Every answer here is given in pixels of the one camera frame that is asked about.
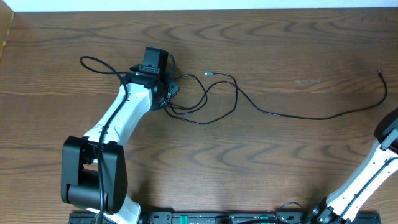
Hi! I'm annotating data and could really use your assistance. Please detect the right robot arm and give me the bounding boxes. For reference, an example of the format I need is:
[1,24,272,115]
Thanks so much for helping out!
[303,109,397,223]

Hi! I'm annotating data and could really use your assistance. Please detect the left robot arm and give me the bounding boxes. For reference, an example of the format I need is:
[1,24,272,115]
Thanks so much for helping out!
[61,47,178,223]

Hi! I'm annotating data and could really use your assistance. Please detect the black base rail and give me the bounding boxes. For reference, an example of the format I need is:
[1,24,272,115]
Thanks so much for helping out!
[68,207,382,224]

